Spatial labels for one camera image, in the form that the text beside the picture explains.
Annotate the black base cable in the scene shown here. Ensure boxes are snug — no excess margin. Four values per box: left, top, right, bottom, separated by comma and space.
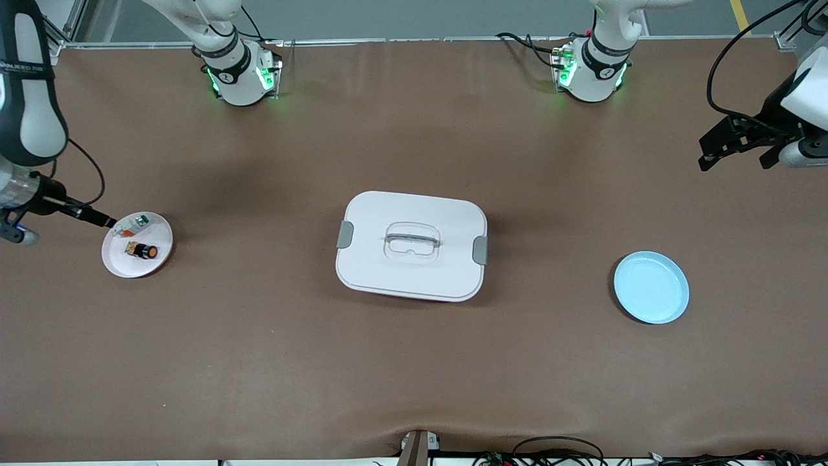
497, 31, 570, 69
220, 6, 266, 43

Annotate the black cable bundle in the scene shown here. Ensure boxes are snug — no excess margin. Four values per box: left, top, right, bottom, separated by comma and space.
647, 449, 828, 466

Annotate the black looped cable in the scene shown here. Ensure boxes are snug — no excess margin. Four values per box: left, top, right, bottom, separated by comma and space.
511, 437, 605, 466

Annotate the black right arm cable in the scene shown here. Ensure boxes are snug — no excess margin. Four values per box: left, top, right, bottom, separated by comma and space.
49, 138, 105, 208

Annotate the aluminium frame profile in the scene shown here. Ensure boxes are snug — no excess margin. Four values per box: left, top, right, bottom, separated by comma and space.
39, 0, 88, 58
776, 0, 828, 51

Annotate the white round plate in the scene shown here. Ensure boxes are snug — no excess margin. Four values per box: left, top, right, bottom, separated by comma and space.
102, 212, 174, 279

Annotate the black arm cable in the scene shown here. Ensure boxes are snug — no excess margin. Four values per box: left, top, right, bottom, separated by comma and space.
49, 138, 105, 208
705, 0, 809, 137

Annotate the light blue round plate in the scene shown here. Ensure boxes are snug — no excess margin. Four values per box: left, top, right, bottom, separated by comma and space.
613, 250, 690, 324

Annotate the brown metal bracket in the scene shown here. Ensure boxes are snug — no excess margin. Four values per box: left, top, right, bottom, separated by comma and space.
398, 429, 442, 466

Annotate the brown table mat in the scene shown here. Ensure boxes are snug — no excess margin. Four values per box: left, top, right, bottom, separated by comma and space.
0, 38, 828, 461

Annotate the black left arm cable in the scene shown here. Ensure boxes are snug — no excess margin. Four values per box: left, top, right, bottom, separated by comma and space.
705, 0, 809, 137

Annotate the silver table edge rail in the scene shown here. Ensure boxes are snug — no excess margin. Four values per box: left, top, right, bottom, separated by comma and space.
61, 38, 787, 49

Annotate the black right base cable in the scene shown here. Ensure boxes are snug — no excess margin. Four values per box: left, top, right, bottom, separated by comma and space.
220, 6, 266, 43

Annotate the white lidded storage box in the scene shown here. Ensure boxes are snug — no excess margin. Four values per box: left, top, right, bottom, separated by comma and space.
335, 190, 488, 303

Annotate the black left base cable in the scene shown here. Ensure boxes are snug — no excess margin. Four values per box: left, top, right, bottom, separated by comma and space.
497, 31, 570, 69

